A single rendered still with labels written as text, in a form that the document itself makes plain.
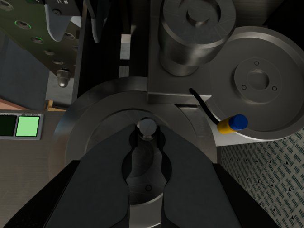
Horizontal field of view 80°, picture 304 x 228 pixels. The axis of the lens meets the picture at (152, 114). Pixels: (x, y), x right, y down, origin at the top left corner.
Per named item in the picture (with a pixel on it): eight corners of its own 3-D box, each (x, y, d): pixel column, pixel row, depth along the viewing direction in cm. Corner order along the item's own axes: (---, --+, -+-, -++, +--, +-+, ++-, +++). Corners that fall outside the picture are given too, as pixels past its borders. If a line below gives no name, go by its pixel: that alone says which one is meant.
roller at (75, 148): (198, 91, 17) (204, 230, 14) (166, 128, 42) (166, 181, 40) (71, 88, 16) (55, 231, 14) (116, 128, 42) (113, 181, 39)
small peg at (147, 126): (153, 141, 12) (133, 132, 12) (151, 144, 14) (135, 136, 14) (162, 121, 12) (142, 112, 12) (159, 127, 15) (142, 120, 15)
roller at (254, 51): (309, 27, 19) (330, 142, 17) (216, 98, 44) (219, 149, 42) (196, 22, 19) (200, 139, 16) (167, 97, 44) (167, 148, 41)
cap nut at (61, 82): (68, 69, 50) (66, 85, 49) (73, 75, 53) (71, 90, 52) (54, 69, 50) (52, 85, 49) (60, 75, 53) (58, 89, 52)
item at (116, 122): (62, 170, 14) (120, 90, 15) (72, 168, 16) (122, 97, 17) (146, 230, 13) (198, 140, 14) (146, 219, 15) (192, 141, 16)
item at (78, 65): (93, -46, 22) (76, 106, 18) (120, 57, 44) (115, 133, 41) (89, -46, 22) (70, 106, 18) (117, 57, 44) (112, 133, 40)
